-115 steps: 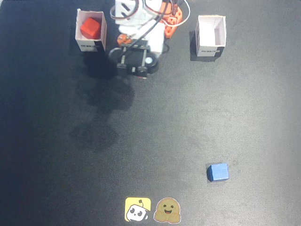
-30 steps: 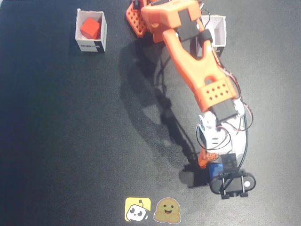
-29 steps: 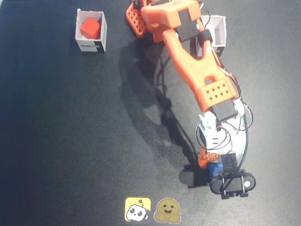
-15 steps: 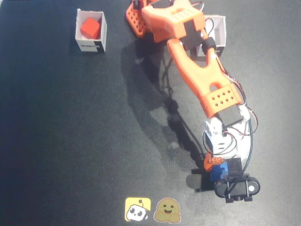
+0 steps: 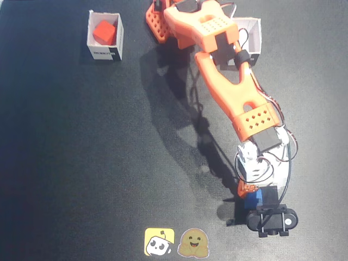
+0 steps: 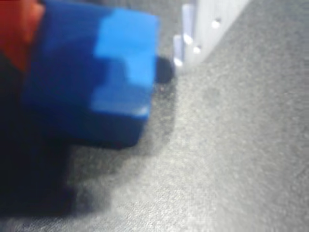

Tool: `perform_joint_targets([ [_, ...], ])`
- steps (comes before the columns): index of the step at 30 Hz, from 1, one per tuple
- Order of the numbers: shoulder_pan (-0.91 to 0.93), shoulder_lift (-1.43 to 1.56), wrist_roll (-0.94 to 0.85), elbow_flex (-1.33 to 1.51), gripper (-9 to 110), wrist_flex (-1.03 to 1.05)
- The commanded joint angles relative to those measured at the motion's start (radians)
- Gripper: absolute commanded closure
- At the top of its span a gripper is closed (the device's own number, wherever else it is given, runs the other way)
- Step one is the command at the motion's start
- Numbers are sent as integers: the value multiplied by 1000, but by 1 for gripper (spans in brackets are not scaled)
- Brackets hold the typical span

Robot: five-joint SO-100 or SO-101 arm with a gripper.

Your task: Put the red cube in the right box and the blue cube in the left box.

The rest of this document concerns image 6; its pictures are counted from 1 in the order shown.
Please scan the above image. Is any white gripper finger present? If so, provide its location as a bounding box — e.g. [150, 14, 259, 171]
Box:
[173, 0, 249, 71]

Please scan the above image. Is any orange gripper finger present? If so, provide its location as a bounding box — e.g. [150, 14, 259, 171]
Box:
[0, 0, 46, 73]

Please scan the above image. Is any blue cube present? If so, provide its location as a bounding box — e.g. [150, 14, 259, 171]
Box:
[21, 0, 161, 150]

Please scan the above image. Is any black felt mat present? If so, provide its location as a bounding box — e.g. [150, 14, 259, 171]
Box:
[0, 0, 309, 232]

